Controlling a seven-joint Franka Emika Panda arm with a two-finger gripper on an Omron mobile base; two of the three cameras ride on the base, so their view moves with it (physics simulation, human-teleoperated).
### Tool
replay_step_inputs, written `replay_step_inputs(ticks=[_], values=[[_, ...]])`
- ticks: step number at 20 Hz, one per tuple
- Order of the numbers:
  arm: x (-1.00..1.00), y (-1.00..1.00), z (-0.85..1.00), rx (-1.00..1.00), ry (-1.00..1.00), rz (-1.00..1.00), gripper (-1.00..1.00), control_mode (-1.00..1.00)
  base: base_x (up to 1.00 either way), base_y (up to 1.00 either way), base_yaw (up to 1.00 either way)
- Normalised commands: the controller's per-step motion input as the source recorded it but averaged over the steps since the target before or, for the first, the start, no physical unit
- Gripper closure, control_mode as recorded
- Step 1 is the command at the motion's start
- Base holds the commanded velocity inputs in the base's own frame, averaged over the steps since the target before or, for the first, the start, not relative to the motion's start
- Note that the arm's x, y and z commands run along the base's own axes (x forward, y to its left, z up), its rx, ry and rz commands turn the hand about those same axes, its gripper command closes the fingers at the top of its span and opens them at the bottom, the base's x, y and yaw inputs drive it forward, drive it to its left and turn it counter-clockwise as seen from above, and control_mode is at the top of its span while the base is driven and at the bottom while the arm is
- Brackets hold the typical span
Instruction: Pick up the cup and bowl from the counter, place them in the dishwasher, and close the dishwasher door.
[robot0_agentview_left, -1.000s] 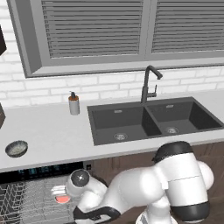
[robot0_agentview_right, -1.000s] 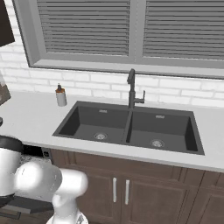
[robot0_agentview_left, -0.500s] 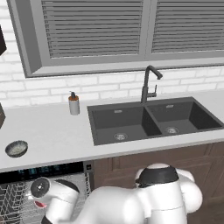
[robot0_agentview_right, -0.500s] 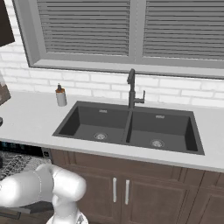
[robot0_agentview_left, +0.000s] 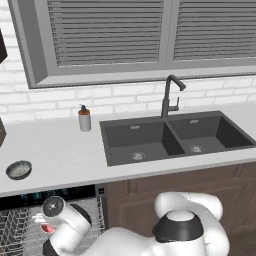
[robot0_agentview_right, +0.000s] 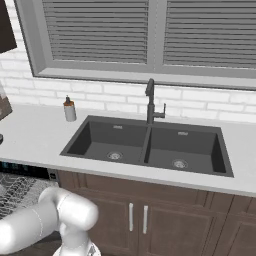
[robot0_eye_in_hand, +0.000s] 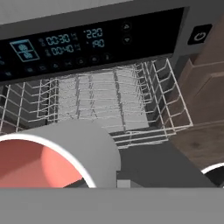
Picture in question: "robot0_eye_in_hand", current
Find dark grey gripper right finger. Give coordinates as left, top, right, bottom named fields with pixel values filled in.
left=115, top=141, right=216, bottom=189

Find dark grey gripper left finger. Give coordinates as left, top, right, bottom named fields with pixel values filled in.
left=64, top=178, right=90, bottom=189

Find grey cup with pink inside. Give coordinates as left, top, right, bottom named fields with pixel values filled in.
left=0, top=119, right=122, bottom=189

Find black bowl with white rim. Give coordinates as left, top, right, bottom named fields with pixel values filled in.
left=200, top=162, right=224, bottom=188

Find grey dishwasher with black panel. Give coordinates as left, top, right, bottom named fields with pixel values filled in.
left=0, top=0, right=224, bottom=130

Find brown wooden cupboard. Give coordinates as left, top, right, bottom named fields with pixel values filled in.
left=163, top=13, right=224, bottom=130

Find white wire dishwasher rack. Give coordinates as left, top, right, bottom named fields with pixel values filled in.
left=0, top=58, right=194, bottom=150

